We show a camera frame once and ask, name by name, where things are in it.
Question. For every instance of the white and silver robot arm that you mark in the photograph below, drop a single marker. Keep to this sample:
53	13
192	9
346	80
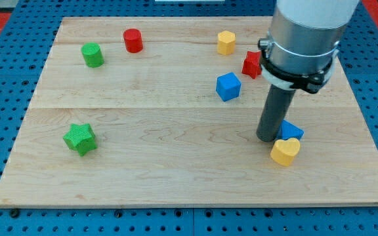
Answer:
300	46

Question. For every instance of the blue cube block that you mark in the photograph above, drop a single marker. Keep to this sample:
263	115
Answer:
228	86

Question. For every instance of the light wooden board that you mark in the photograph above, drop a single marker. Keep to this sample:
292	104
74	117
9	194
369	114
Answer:
166	139

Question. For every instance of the red star block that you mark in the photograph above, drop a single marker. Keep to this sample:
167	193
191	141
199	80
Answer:
251	65

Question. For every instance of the yellow hexagon block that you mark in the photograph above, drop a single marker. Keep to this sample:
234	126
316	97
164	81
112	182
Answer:
226	41

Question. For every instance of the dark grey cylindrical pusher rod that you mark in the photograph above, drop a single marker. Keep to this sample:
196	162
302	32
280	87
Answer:
276	106

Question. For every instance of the red cylinder block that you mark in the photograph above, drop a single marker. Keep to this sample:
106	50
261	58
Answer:
133	40

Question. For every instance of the blue triangle block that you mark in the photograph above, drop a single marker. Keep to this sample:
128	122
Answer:
288	130

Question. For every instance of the yellow heart block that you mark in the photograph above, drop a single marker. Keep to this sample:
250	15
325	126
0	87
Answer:
285	151

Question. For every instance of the green star block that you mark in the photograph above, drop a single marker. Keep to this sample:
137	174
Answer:
80	138

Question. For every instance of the green cylinder block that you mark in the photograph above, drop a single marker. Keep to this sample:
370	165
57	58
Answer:
92	55

